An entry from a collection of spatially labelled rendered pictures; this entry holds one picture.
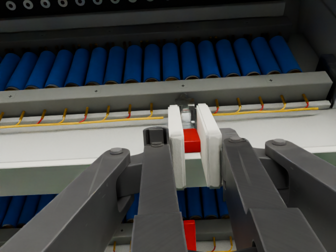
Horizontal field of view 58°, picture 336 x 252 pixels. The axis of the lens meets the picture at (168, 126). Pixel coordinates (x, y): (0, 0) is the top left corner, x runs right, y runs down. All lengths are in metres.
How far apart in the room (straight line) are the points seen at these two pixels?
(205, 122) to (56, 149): 0.16
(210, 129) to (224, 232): 0.25
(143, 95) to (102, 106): 0.04
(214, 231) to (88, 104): 0.21
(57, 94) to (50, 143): 0.05
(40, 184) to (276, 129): 0.22
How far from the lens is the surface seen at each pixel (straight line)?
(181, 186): 0.16
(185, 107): 0.25
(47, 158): 0.29
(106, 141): 0.28
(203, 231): 0.39
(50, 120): 0.31
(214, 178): 0.16
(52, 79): 0.33
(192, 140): 0.19
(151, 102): 0.29
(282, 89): 0.30
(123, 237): 0.40
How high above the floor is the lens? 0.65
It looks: 24 degrees down
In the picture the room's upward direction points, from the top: 4 degrees counter-clockwise
